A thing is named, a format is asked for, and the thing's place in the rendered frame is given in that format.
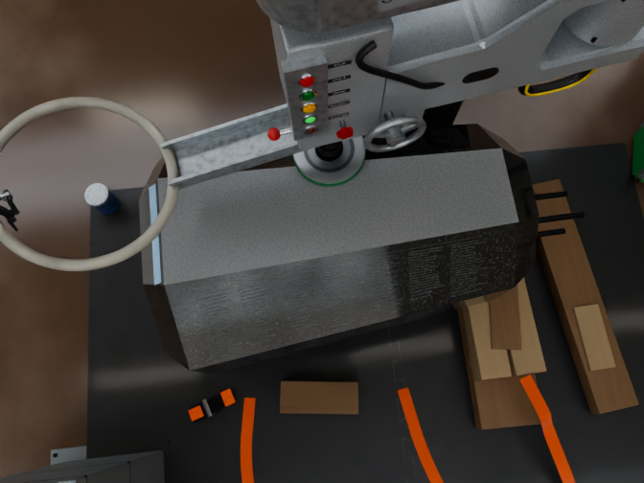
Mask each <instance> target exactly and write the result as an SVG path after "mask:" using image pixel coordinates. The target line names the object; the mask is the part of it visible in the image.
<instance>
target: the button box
mask: <svg viewBox="0 0 644 483"><path fill-rule="evenodd" d="M281 66H282V72H283V78H284V84H285V89H286V96H287V107H288V113H289V119H290V125H291V131H292V135H293V139H294V141H297V140H301V139H305V138H309V137H313V136H317V135H321V134H325V133H328V132H329V123H328V78H327V61H326V57H325V56H320V57H312V58H308V59H304V60H299V61H295V62H290V61H287V60H286V59H285V60H282V61H281ZM306 75H314V76H316V81H315V83H314V84H313V85H311V86H309V87H303V86H300V85H298V83H297V82H298V80H299V79H300V78H301V77H303V76H306ZM308 89H314V90H316V91H317V94H316V96H315V97H314V98H313V99H312V100H310V101H304V100H301V99H300V98H299V95H300V93H301V92H303V91H305V90H308ZM307 103H316V104H317V105H318V107H317V108H316V109H315V110H314V111H313V112H312V113H305V112H302V111H301V107H302V105H304V104H307ZM311 114H314V115H317V116H318V120H317V121H316V122H314V123H312V124H303V123H302V119H303V118H304V117H306V116H308V115H311ZM310 126H318V127H319V129H318V131H317V132H315V133H314V134H305V133H304V132H303V130H304V129H305V128H306V127H310Z"/></svg>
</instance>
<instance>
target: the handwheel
mask: <svg viewBox="0 0 644 483"><path fill-rule="evenodd" d="M383 116H384V119H385V122H383V123H381V124H379V125H377V126H375V127H374V128H372V129H371V130H370V131H369V132H368V133H367V134H366V135H365V137H364V139H363V145H364V147H365V148H367V149H368V150H369V151H374V152H384V151H390V150H397V149H400V148H402V147H405V146H407V145H409V144H411V143H413V142H414V141H416V140H417V139H419V138H420V137H421V136H422V135H423V134H424V132H425V131H426V122H425V121H424V120H423V119H422V118H420V117H416V116H403V117H399V118H394V115H393V112H392V111H389V112H386V113H384V115H383ZM402 125H408V126H405V127H402ZM416 127H418V129H417V130H416V131H415V132H414V133H412V134H411V135H409V136H408V137H406V138H405V135H404V134H405V133H406V132H407V131H409V130H411V129H413V128H416ZM373 138H385V139H386V142H387V144H385V145H375V144H372V143H371V141H372V140H373Z"/></svg>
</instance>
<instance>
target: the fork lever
mask: <svg viewBox="0 0 644 483"><path fill-rule="evenodd" d="M272 127H276V128H278V129H284V128H288V127H291V125H290V119H289V113H288V104H287V103H286V104H283V105H280V106H277V107H273V108H270V109H268V110H265V111H262V112H259V113H256V114H252V115H249V116H246V117H243V118H240V119H238V120H234V121H231V122H228V123H225V124H222V125H219V126H213V127H210V128H207V129H204V130H201V131H198V132H195V133H192V134H189V135H186V136H183V137H179V138H176V139H173V140H171V141H168V142H165V143H161V144H160V147H161V148H162V149H163V150H164V149H172V150H173V153H174V155H175V158H176V162H177V166H178V171H179V177H177V178H175V179H172V180H169V181H168V185H169V186H178V187H179V189H182V188H186V187H189V186H192V185H195V184H198V183H201V182H204V181H207V180H211V179H214V178H217V177H220V176H224V175H227V174H229V173H235V172H238V171H241V170H244V169H248V168H251V167H254V166H258V165H261V164H263V163H266V162H270V161H273V160H276V159H279V158H283V157H286V156H289V155H292V154H295V153H298V152H301V151H304V150H310V149H299V147H298V144H297V141H294V139H293V135H292V133H290V134H285V135H281V137H280V138H279V139H278V140H277V141H271V140H270V139H269V138H268V137H267V132H268V131H269V129H270V128H272Z"/></svg>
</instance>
